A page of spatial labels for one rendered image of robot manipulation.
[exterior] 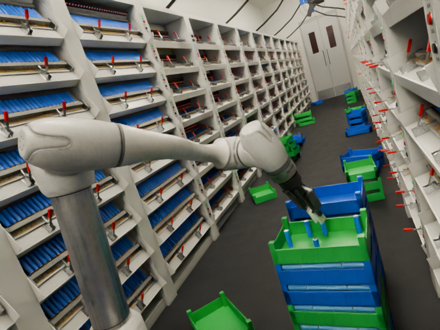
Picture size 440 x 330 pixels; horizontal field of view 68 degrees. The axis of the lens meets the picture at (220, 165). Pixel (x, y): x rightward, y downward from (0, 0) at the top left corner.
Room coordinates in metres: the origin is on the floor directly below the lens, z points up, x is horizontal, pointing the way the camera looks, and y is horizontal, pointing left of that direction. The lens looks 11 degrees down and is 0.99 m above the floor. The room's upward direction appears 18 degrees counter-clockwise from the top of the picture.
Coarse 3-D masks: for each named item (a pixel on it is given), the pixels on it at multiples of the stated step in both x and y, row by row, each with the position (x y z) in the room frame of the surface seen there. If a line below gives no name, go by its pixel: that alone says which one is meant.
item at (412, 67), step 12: (408, 48) 0.93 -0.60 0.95; (420, 48) 1.04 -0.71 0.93; (396, 60) 1.08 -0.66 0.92; (408, 60) 1.05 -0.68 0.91; (420, 60) 1.00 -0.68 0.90; (432, 60) 0.80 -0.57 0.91; (396, 72) 1.07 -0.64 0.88; (408, 72) 0.93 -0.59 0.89; (420, 72) 0.69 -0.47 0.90; (432, 72) 0.54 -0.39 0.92; (408, 84) 0.87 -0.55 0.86; (420, 84) 0.68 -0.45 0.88; (432, 84) 0.62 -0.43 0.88; (420, 96) 0.77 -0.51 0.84; (432, 96) 0.62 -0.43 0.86
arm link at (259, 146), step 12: (240, 132) 0.98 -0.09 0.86; (252, 132) 0.95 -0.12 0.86; (264, 132) 0.95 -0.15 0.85; (240, 144) 1.03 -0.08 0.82; (252, 144) 0.95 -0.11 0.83; (264, 144) 0.94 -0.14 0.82; (276, 144) 0.95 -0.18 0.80; (240, 156) 1.02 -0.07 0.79; (252, 156) 0.97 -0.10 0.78; (264, 156) 0.95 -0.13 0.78; (276, 156) 0.95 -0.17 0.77; (264, 168) 0.98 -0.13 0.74; (276, 168) 0.97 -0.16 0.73
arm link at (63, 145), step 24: (48, 120) 0.66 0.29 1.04; (72, 120) 0.67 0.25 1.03; (96, 120) 0.70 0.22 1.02; (24, 144) 0.63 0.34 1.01; (48, 144) 0.63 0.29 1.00; (72, 144) 0.64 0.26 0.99; (96, 144) 0.66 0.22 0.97; (120, 144) 0.70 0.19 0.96; (48, 168) 0.65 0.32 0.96; (72, 168) 0.66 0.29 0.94; (96, 168) 0.69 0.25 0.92
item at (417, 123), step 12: (420, 108) 0.93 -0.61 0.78; (432, 108) 1.04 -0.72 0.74; (408, 120) 1.08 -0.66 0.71; (420, 120) 1.04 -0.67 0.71; (432, 120) 0.92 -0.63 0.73; (408, 132) 1.02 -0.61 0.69; (420, 132) 0.93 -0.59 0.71; (432, 132) 0.89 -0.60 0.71; (420, 144) 0.86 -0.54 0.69; (432, 144) 0.81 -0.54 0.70; (432, 156) 0.74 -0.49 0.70
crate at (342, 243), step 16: (288, 224) 1.16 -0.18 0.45; (336, 224) 1.09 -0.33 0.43; (352, 224) 1.06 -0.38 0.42; (368, 224) 1.00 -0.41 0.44; (304, 240) 1.09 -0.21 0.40; (320, 240) 1.06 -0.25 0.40; (336, 240) 1.03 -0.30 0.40; (352, 240) 0.99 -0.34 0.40; (368, 240) 0.92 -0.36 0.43; (272, 256) 1.01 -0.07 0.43; (288, 256) 0.98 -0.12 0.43; (304, 256) 0.95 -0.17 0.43; (320, 256) 0.93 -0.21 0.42; (336, 256) 0.91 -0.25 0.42; (352, 256) 0.88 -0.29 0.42; (368, 256) 0.86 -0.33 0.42
